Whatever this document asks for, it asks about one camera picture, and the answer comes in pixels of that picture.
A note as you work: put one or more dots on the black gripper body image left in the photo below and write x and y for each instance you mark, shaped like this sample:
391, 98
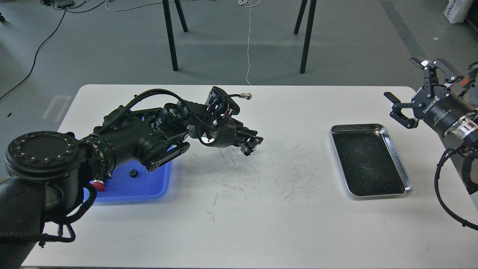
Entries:
231, 134

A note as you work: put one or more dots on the left-side gripper finger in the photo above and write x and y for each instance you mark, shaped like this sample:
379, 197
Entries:
243, 132
251, 144

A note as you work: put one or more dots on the right-side gripper finger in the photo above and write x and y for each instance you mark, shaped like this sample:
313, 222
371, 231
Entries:
396, 113
430, 68

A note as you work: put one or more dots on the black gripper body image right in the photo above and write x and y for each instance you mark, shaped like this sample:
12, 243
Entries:
445, 113

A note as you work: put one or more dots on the black robot arm image left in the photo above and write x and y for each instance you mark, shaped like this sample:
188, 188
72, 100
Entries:
54, 177

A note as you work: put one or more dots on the silver metal tray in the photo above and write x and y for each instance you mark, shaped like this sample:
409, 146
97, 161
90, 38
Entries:
370, 164

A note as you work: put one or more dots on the blue plastic tray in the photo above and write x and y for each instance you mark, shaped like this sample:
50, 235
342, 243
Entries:
120, 187

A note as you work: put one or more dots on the black table legs right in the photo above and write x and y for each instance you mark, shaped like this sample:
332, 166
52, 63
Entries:
308, 30

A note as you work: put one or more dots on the red push button switch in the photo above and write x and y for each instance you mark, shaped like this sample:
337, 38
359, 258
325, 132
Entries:
99, 184

